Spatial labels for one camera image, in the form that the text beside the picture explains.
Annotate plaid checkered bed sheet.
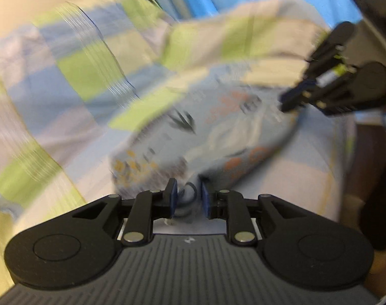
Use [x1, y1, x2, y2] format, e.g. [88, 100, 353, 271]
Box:
[0, 0, 353, 269]

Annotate blue patterned pajama garment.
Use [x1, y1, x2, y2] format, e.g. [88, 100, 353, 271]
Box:
[111, 83, 300, 219]

